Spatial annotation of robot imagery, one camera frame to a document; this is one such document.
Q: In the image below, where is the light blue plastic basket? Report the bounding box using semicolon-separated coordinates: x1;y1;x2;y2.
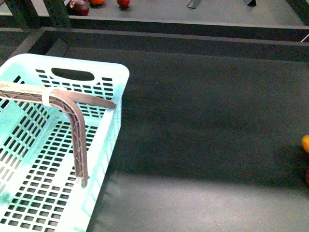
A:
0;54;129;232

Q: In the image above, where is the dark red apple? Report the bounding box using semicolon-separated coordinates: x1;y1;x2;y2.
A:
69;0;89;16

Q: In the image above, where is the red fruit at top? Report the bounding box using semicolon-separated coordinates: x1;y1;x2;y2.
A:
117;0;130;9

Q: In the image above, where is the metal stand left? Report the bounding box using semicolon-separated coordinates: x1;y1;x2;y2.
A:
187;0;201;9

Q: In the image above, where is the metal stand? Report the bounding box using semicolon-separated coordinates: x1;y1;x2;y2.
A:
244;0;256;7
187;0;201;9

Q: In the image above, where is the orange fruit at top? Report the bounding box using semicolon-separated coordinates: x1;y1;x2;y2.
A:
88;0;104;6

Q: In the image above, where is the orange fruit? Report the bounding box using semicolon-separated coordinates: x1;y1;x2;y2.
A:
88;0;104;6
301;135;309;154

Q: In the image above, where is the metal stand right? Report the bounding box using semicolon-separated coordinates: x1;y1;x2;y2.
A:
244;0;256;7

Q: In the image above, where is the orange fruit at right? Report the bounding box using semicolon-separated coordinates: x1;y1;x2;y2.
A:
301;135;309;154

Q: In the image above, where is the dark red fruit right edge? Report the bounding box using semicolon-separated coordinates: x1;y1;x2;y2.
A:
305;169;309;184

